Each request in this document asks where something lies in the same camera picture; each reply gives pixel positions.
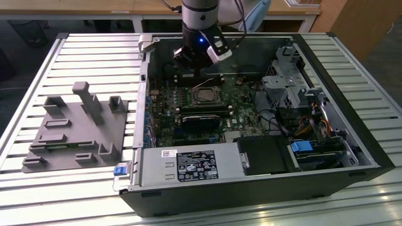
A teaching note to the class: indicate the wooden desk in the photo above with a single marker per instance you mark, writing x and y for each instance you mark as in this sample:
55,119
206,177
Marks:
94,5

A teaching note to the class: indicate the wooden cabinet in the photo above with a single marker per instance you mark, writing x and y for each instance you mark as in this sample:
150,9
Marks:
361,23

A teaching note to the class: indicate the silver chipset heatsink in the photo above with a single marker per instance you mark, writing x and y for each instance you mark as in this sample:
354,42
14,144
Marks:
233,137

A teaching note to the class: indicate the black open PC case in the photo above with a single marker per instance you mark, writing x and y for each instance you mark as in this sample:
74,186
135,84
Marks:
219,200

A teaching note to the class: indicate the blue disk carrier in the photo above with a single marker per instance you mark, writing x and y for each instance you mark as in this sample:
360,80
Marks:
301,147

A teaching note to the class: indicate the black hard disk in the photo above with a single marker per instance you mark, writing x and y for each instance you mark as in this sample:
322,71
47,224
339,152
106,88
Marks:
317,160

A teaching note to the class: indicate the black plastic duct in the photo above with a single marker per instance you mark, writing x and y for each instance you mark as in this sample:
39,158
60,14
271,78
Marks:
263,155

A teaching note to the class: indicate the black graphics card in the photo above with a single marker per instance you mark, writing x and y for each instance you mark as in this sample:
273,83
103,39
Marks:
201,122

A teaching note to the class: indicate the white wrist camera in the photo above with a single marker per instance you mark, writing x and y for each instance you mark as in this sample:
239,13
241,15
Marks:
219,53

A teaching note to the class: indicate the grey parts rack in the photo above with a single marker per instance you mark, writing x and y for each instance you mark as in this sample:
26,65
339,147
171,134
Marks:
78,131

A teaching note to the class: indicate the white barcode label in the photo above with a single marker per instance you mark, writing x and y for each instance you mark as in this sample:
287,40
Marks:
170,153

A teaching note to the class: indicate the white tray on desk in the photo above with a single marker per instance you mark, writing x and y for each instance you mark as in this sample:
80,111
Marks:
301,2

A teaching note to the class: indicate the blue case latch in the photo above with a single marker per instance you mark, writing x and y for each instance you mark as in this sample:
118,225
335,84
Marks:
119,171

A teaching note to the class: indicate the metal drive cage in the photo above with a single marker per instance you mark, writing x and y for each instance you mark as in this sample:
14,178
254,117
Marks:
282,94

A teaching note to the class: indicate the grey power supply unit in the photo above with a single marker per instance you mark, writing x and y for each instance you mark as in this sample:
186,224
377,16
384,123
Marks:
157,164

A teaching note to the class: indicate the black waste bin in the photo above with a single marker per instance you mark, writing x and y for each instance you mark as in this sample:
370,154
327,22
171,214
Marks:
28,33

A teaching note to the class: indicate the black printed label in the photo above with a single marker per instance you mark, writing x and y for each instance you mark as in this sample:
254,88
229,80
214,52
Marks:
197,167

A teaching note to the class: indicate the green motherboard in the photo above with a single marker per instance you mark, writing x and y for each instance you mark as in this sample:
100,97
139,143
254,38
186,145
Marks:
247,117

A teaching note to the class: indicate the silver CPU plate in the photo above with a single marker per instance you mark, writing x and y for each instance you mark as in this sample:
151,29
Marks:
206,96

